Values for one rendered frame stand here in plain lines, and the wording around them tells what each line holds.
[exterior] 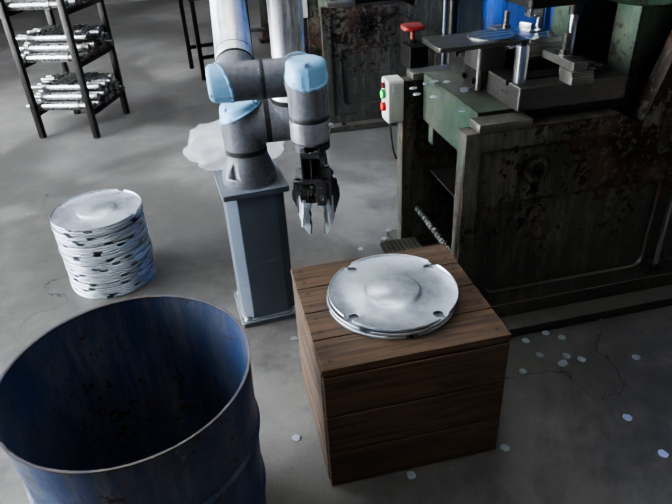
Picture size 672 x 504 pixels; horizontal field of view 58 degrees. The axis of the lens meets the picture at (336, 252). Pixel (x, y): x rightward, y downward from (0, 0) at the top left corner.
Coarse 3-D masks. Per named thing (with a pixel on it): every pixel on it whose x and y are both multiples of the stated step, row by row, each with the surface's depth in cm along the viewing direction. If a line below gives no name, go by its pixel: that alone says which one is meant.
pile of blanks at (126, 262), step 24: (144, 216) 206; (72, 240) 190; (96, 240) 190; (120, 240) 196; (144, 240) 206; (72, 264) 198; (96, 264) 195; (120, 264) 198; (144, 264) 206; (96, 288) 201; (120, 288) 201
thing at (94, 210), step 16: (96, 192) 212; (112, 192) 211; (128, 192) 211; (64, 208) 202; (80, 208) 200; (96, 208) 200; (112, 208) 199; (128, 208) 200; (64, 224) 193; (80, 224) 192; (96, 224) 192; (112, 224) 190
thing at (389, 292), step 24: (360, 264) 145; (384, 264) 145; (408, 264) 144; (336, 288) 137; (360, 288) 137; (384, 288) 135; (408, 288) 135; (432, 288) 135; (456, 288) 135; (360, 312) 129; (384, 312) 129; (408, 312) 128; (432, 312) 128
